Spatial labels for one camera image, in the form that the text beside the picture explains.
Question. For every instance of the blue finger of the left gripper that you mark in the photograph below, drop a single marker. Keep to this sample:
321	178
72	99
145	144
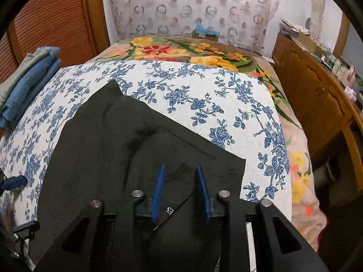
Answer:
14	183
25	231

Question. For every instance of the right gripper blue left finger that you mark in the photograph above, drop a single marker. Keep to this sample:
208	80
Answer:
157	195

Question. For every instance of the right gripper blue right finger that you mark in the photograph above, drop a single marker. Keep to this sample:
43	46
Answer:
202	194

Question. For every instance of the black shorts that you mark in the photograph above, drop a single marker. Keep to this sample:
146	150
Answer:
96	199

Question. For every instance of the blue floral bed sheet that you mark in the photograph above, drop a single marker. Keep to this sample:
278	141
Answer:
26	149

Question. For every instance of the folded grey pants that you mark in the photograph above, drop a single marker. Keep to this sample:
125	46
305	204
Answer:
29	60

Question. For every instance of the colourful floral blanket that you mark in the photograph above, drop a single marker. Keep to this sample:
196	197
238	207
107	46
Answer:
235	100

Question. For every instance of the folded blue jeans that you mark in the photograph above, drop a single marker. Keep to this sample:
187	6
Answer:
27	88

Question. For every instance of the long wooden cabinet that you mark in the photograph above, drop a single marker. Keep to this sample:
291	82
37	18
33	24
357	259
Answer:
319	103

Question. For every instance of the pink circle pattern curtain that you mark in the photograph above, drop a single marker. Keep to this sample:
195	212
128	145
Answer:
240	23

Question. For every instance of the stack of papers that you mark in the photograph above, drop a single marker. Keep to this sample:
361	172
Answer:
292	30

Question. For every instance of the cardboard box on cabinet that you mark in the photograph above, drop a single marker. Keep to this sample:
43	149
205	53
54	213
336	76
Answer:
309	45

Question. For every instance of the pink bottle on cabinet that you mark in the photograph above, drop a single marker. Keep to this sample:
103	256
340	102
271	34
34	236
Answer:
349	77

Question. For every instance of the brown louvered wardrobe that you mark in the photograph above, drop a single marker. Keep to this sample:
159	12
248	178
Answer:
77	27

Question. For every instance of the beige side curtain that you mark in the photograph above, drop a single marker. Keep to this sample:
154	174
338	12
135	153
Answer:
317	16

